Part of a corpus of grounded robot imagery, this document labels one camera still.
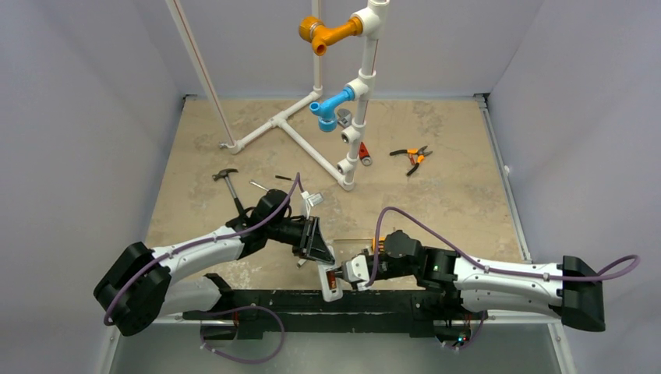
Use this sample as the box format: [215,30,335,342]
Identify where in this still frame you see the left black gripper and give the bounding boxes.
[265,214,334,263]

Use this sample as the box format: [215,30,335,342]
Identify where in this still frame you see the red battery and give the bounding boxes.
[327,273,337,290]

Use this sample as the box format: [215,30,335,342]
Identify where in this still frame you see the white remote control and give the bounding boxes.
[317,263,343,302]

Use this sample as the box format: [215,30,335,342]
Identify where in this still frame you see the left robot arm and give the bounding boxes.
[93,189,336,336]

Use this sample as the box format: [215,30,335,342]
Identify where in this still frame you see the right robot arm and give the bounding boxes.
[333,230,606,332]

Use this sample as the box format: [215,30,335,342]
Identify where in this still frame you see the yellow tape measure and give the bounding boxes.
[333,238,376,252]

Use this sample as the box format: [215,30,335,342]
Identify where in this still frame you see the small silver wrench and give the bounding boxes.
[249,179,270,191]

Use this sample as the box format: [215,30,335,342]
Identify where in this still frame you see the black base bar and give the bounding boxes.
[182,273,488,340]

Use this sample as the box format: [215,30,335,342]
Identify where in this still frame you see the red adjustable wrench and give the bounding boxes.
[359,142,373,167]

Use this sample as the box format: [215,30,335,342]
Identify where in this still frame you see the black hammer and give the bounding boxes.
[211,168,245,216]

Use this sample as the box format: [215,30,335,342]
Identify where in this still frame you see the blue pipe fitting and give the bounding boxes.
[309,86,355,132]

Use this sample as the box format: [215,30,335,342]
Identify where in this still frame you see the silver pipe clamp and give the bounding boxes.
[336,108,353,129]

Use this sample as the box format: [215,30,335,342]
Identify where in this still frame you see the orange pipe fitting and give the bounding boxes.
[299,16,363,56]

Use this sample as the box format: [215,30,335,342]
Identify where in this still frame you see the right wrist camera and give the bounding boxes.
[341,254,371,291]

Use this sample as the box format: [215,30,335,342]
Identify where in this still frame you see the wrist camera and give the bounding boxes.
[301,191,324,217]
[341,254,371,291]

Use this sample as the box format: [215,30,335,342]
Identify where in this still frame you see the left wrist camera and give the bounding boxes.
[301,191,324,217]

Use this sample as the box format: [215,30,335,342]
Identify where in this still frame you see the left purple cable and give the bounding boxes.
[103,172,306,327]

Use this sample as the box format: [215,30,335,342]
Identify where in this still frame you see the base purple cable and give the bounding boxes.
[199,305,287,365]

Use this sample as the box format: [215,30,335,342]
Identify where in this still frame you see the red handled cutter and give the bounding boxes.
[406,154,425,177]

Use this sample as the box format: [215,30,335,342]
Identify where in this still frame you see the orange handled pliers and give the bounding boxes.
[389,146,432,157]

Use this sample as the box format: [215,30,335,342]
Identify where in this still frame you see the aluminium frame rail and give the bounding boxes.
[105,288,577,374]

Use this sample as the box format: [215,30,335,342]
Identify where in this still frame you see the white PVC pipe frame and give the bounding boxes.
[166,1,390,191]

